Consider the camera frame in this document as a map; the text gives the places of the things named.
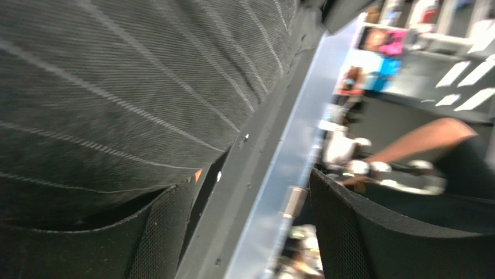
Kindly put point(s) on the black pinstriped long sleeve shirt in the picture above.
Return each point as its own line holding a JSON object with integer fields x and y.
{"x": 105, "y": 101}

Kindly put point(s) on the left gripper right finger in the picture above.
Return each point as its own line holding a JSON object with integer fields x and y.
{"x": 389, "y": 234}

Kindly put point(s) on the person forearm in background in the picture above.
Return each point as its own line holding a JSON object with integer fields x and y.
{"x": 445, "y": 133}

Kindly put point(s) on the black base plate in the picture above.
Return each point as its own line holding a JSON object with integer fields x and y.
{"x": 231, "y": 200}

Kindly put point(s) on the background storage shelf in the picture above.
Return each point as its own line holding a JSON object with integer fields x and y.
{"x": 435, "y": 56}

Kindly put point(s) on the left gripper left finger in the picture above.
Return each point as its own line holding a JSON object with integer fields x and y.
{"x": 142, "y": 239}

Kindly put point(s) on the aluminium rail frame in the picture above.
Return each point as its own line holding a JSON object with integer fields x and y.
{"x": 270, "y": 218}

